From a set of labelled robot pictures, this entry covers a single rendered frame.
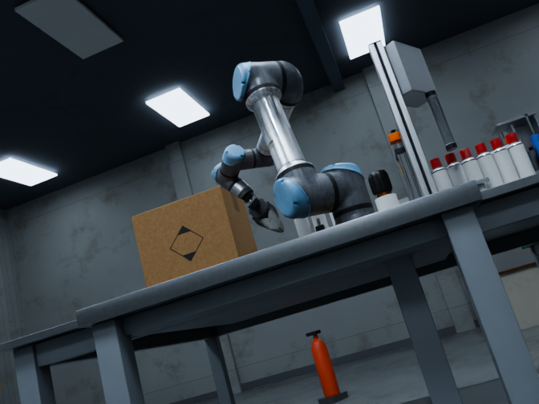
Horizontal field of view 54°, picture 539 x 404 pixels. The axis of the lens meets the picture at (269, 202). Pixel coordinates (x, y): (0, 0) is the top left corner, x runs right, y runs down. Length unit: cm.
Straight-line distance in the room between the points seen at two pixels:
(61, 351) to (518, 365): 108
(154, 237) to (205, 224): 17
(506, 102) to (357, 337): 464
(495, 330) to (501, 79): 893
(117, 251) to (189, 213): 920
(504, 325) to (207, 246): 84
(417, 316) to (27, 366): 99
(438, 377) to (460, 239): 33
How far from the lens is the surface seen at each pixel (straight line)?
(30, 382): 157
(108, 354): 127
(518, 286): 706
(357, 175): 151
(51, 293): 1156
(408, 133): 178
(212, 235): 155
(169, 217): 162
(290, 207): 142
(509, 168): 192
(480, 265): 108
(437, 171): 189
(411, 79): 184
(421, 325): 124
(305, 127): 980
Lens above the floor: 64
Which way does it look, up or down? 14 degrees up
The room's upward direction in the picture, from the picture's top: 16 degrees counter-clockwise
